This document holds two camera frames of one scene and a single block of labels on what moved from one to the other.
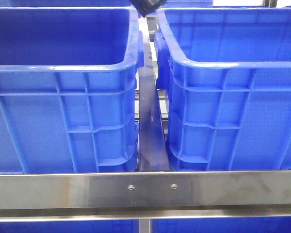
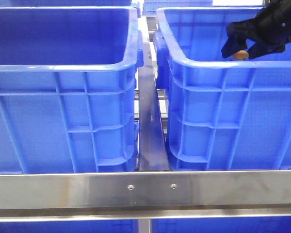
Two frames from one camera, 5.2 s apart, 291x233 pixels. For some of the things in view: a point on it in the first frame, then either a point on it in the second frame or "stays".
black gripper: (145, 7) -> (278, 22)
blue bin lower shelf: (238, 225) stays
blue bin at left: (63, 82) stays
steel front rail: (62, 196) stays
